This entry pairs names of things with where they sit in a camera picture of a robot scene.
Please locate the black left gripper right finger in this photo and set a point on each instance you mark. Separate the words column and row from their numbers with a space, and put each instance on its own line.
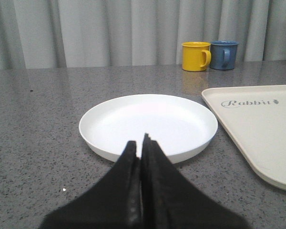
column 170, row 201

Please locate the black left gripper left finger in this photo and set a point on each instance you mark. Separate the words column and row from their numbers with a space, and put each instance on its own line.
column 114, row 202

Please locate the white round plate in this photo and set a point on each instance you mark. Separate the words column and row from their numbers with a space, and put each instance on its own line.
column 183, row 128

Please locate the cream rabbit serving tray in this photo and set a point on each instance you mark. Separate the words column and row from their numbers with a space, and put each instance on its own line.
column 255, row 119

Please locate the yellow mug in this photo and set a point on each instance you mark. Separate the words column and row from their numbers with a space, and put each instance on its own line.
column 196, row 56

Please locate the blue mug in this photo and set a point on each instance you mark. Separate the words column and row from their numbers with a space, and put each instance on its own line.
column 223, row 55

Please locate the grey curtain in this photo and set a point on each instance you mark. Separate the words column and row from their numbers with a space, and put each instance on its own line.
column 96, row 33

